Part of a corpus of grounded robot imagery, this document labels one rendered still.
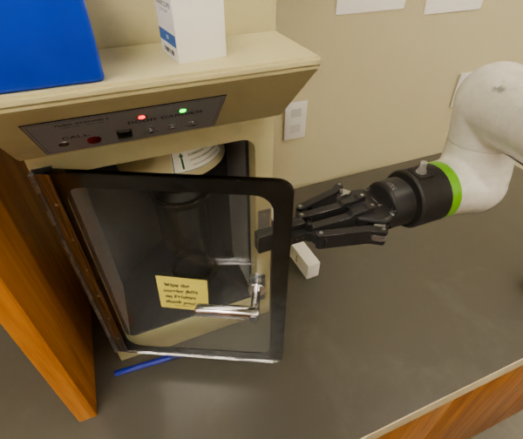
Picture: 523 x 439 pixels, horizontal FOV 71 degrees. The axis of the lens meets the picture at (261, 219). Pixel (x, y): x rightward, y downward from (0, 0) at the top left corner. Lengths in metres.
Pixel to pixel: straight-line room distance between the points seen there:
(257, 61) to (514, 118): 0.32
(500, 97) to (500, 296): 0.57
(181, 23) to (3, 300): 0.37
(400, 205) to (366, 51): 0.67
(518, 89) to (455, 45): 0.81
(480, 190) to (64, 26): 0.56
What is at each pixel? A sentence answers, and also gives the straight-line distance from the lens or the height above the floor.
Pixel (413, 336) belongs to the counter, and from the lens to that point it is 0.86.
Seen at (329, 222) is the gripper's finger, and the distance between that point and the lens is 0.51.
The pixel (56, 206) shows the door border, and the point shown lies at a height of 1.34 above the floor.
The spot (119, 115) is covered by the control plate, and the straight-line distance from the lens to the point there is 0.39.
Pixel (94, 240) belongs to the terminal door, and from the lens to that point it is 0.54.
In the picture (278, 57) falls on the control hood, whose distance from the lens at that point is 0.40.
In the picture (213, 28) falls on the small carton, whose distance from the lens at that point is 0.39.
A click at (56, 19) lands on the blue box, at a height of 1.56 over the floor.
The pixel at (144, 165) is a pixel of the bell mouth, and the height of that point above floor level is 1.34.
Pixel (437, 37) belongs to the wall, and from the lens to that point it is 1.30.
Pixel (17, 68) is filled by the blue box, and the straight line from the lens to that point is 0.36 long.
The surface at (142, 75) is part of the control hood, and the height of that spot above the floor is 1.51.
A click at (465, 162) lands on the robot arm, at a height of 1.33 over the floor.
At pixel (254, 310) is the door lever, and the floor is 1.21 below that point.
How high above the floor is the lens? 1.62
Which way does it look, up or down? 40 degrees down
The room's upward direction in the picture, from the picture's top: straight up
